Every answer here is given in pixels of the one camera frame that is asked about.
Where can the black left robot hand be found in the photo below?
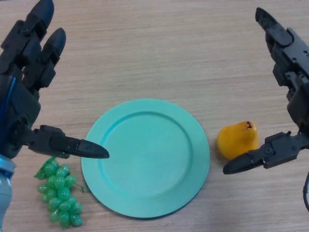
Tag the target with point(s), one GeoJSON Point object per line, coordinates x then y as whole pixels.
{"type": "Point", "coordinates": [21, 113]}

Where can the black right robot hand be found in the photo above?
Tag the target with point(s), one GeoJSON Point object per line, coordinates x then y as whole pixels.
{"type": "Point", "coordinates": [293, 60]}

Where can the yellow pear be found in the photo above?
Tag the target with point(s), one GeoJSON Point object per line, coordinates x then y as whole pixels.
{"type": "Point", "coordinates": [236, 140]}

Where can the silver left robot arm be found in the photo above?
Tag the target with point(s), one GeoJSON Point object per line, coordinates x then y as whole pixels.
{"type": "Point", "coordinates": [4, 188]}

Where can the green round plate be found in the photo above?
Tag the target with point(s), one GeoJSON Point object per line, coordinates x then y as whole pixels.
{"type": "Point", "coordinates": [147, 164]}

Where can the green grape bunch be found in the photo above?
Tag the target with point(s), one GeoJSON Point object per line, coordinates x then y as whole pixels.
{"type": "Point", "coordinates": [60, 193]}

